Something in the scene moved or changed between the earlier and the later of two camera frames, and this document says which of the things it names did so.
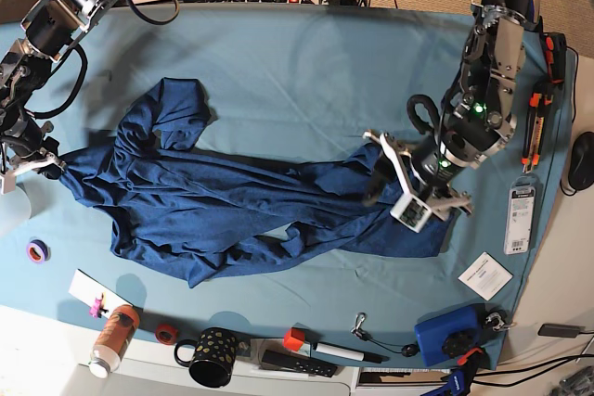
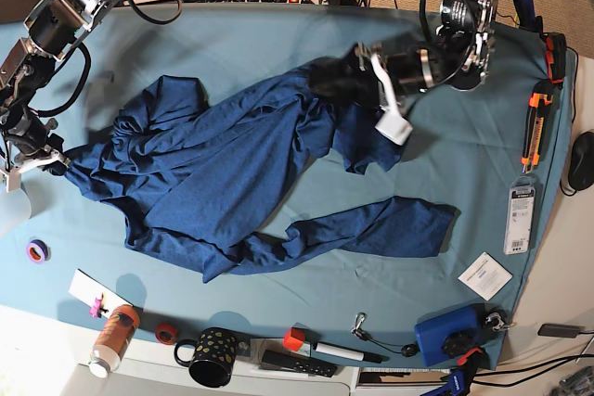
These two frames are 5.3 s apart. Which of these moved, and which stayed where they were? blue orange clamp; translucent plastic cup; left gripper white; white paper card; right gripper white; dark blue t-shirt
Moved: right gripper white; dark blue t-shirt
Stayed: translucent plastic cup; blue orange clamp; left gripper white; white paper card
